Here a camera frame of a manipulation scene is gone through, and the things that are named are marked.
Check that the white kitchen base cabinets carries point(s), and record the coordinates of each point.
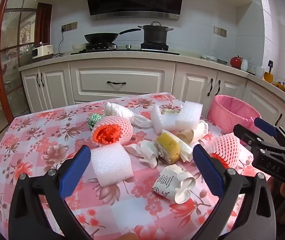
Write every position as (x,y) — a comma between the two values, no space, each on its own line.
(145,80)

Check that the yellow rag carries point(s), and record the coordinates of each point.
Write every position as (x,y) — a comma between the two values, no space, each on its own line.
(279,85)

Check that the wall power socket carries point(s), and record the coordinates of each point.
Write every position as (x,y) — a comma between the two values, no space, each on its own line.
(220,31)
(70,26)

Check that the curved white foam sheet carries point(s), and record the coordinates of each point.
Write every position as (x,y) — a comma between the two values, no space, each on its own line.
(112,162)

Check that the white countertop cooker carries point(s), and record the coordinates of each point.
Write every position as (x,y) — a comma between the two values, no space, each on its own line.
(42,51)

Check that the yellow sponge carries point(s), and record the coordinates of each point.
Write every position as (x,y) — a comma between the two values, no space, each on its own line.
(167,143)

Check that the pink lined trash bin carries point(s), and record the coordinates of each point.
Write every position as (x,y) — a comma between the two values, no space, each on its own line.
(230,115)

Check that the white ceramic jar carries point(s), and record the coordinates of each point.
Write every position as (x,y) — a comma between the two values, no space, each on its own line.
(244,65)

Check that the pink floral tablecloth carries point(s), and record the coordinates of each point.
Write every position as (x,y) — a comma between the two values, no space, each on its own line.
(45,135)

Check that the pink foam fruit net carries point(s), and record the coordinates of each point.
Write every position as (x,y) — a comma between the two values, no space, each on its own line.
(226,143)
(118,124)

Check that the white cabinet drawer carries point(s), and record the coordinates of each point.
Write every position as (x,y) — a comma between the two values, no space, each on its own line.
(132,77)

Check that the white flat dish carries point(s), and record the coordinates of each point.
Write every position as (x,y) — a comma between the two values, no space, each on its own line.
(209,57)

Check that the crushed printed paper cup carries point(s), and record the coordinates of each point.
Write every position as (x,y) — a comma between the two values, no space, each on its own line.
(167,180)

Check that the black gas stove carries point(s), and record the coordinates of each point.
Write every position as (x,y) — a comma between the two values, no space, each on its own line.
(130,50)

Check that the black lidded cooking pot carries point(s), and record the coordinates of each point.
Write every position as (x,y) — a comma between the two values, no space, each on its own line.
(155,35)

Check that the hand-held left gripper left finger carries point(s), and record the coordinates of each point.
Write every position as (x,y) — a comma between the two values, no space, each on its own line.
(76,172)

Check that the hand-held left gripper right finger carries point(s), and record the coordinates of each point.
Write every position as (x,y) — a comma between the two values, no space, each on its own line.
(207,170)

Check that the white mug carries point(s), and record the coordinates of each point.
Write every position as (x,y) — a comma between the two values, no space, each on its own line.
(258,72)

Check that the crushed cup beige inside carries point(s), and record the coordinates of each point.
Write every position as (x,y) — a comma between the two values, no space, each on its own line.
(190,136)

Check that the red enamel pot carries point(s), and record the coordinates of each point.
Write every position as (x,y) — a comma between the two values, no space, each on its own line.
(236,62)

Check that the glass oil bottle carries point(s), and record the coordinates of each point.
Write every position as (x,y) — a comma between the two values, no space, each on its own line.
(268,76)

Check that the wood framed glass door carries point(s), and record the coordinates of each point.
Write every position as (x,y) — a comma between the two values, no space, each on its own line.
(15,55)

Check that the green white wavy cloth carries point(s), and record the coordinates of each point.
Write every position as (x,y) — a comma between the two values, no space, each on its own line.
(93,121)

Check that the black wok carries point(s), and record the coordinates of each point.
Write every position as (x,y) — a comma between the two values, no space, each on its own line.
(100,38)

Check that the pale yellow foam piece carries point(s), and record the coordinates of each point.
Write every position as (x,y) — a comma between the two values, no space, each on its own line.
(170,111)

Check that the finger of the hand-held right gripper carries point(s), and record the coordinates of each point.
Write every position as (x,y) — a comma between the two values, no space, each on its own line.
(247,136)
(266,126)

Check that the white plastic bag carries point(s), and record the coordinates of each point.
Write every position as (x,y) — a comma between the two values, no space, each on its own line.
(117,110)

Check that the white foam block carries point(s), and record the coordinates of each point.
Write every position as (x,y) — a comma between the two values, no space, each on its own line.
(190,115)
(162,122)

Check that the crumpled white tissue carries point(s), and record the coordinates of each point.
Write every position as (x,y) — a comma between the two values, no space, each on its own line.
(145,152)

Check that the small dark dish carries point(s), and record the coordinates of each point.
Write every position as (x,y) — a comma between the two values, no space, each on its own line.
(222,61)

